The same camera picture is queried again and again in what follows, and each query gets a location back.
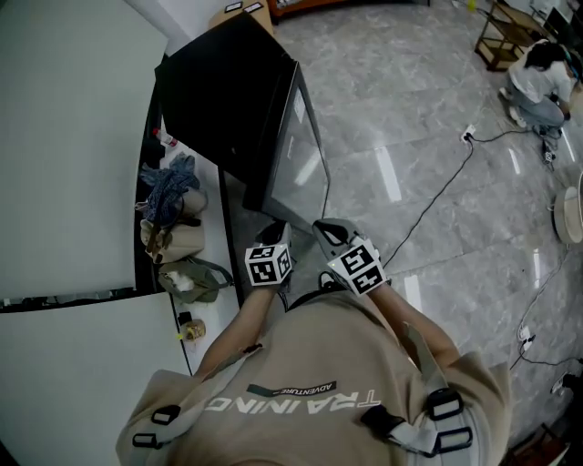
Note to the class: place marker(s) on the small black white device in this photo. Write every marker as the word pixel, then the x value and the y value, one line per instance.
pixel 549 157

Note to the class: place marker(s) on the black framed card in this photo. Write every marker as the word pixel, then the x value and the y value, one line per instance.
pixel 252 7
pixel 233 7

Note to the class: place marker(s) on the white roller blind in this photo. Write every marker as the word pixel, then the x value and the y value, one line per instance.
pixel 82 377
pixel 68 136

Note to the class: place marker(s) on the white power strip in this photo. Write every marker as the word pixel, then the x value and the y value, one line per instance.
pixel 468 133

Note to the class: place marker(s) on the black white sneaker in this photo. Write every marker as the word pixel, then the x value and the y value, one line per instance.
pixel 325 282

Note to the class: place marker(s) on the small black box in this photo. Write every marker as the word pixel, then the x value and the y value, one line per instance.
pixel 184 317

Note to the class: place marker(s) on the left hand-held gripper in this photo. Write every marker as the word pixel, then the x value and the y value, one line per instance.
pixel 268 266

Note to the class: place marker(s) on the grey harness with black buckles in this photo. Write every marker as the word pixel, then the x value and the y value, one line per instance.
pixel 426 359

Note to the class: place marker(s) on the red-capped clear bottle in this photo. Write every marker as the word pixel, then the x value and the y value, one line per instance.
pixel 165 138

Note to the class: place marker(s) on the white ledge with black edge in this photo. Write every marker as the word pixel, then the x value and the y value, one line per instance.
pixel 211 309

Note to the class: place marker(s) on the white crumpled cloth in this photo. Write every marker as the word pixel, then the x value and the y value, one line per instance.
pixel 180 280

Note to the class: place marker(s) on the person's left forearm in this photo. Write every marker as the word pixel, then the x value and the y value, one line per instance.
pixel 237 323

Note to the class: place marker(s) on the person's right forearm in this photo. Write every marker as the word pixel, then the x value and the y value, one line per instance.
pixel 410 318

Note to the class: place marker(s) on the light cloth bag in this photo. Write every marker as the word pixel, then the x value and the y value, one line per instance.
pixel 197 205

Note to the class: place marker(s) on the black trousers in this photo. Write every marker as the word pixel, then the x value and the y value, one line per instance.
pixel 309 299

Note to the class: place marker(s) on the black mini fridge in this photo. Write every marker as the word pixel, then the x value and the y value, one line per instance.
pixel 218 91

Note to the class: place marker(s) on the blue plaid shirt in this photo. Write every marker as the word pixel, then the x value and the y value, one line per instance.
pixel 166 191

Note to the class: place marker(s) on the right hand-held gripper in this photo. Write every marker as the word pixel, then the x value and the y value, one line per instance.
pixel 357 268

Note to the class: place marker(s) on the beige tote bag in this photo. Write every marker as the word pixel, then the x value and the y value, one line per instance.
pixel 182 243

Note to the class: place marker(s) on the beige printed t-shirt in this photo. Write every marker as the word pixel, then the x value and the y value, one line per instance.
pixel 309 350

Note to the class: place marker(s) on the wooden shelf rack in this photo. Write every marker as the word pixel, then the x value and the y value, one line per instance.
pixel 494 52

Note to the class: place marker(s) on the yellow green small object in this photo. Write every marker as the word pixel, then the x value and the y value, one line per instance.
pixel 472 4

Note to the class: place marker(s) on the olive green shoulder bag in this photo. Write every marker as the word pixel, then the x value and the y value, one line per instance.
pixel 200 282

